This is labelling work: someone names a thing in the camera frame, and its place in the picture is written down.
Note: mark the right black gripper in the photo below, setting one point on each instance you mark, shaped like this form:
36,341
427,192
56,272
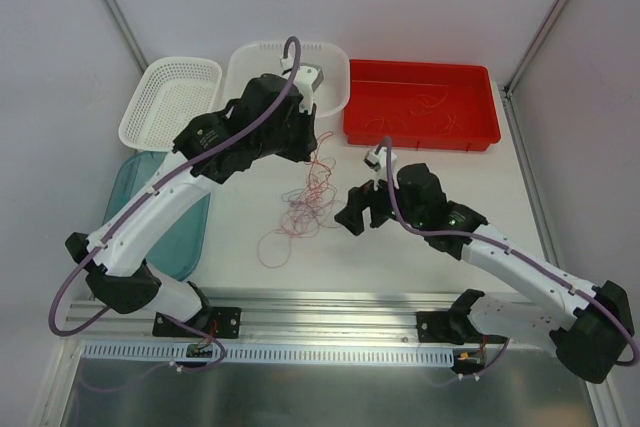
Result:
376,204

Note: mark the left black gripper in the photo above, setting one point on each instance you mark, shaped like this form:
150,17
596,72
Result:
304,134

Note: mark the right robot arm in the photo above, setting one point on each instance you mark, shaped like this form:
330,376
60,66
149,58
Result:
586,326

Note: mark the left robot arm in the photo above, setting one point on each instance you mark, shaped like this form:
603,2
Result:
205,154

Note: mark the white plastic tub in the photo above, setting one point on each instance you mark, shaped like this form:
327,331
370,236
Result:
253,59

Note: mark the red plastic tray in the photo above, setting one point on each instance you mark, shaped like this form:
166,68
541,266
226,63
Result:
421,106

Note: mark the white perforated plastic basket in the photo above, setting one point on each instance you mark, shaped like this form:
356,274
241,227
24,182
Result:
172,91

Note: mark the teal translucent plastic bin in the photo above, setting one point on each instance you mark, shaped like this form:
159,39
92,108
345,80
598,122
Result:
178,251

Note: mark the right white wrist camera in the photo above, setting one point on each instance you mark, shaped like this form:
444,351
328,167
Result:
382,162

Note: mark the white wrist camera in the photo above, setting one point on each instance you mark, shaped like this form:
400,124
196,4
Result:
382,162
308,79

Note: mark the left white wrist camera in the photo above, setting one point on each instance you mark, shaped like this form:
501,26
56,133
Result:
308,79

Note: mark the aluminium mounting rail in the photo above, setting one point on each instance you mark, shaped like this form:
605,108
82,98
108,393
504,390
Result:
286,317

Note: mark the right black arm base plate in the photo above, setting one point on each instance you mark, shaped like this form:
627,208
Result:
436,327

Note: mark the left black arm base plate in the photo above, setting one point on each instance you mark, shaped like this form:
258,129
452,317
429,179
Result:
220,322

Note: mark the white slotted cable duct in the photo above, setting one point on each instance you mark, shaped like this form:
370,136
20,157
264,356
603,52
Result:
270,354

